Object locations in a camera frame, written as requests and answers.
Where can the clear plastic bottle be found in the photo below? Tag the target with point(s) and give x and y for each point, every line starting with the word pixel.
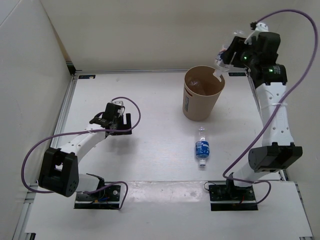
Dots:
pixel 195 83

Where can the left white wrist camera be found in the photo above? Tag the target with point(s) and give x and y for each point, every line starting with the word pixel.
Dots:
pixel 121 104

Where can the blue label plastic bottle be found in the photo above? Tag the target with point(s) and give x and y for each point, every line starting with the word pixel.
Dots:
pixel 202 147

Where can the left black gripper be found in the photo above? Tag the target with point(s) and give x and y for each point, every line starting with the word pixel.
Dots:
pixel 127 126

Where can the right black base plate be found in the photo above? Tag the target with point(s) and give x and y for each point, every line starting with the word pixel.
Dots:
pixel 227 197

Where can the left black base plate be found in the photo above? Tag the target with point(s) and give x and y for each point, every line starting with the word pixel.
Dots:
pixel 108 199

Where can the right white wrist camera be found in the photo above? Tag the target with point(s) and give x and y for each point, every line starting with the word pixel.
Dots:
pixel 257 27

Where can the small clear labelled bottle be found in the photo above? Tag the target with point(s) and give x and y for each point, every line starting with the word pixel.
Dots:
pixel 220 66

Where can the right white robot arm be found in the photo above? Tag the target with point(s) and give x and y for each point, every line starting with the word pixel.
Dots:
pixel 269 85

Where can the brown cylindrical bin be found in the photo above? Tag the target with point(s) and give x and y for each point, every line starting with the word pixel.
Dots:
pixel 198 103

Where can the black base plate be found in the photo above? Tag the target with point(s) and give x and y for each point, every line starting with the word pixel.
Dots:
pixel 227 197
pixel 108 199

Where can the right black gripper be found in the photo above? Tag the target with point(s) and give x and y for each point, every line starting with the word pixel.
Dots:
pixel 235 46

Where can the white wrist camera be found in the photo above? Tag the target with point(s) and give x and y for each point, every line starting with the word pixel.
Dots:
pixel 257 27
pixel 121 104

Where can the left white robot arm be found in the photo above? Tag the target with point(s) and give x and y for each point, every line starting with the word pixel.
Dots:
pixel 60 166

